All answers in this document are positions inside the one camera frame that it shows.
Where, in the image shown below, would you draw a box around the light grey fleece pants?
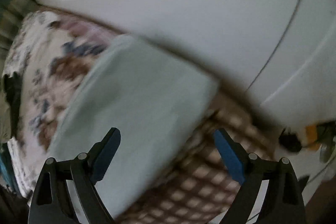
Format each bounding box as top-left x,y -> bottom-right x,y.
50,35 -> 219,217

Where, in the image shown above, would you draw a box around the floral patterned bed blanket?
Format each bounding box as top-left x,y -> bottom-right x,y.
3,11 -> 274,223

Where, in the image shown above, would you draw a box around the thin grey wall cable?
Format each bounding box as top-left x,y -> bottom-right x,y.
245,0 -> 310,92

